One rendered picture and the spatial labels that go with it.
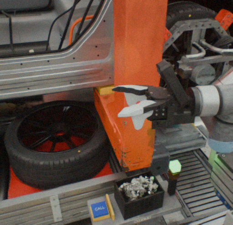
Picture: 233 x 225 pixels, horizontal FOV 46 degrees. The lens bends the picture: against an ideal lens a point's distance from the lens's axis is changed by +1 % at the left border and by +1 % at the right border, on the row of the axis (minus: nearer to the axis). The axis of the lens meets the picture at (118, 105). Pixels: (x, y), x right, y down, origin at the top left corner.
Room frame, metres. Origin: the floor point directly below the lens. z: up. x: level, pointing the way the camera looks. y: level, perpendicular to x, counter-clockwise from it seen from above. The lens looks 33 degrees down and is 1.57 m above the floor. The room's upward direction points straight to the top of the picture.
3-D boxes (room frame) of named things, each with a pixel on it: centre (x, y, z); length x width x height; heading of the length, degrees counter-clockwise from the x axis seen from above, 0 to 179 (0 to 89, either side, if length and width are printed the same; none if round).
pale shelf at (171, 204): (0.84, -0.07, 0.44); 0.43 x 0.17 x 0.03; 107
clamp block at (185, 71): (1.33, -0.35, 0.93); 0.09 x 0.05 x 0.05; 17
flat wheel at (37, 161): (1.38, 0.39, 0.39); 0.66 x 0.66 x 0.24
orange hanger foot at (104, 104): (1.39, 0.02, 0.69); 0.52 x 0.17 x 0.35; 17
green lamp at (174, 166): (0.90, -0.26, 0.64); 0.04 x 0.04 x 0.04; 17
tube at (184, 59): (1.43, -0.39, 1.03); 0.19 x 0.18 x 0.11; 17
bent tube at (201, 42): (1.49, -0.58, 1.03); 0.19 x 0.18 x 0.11; 17
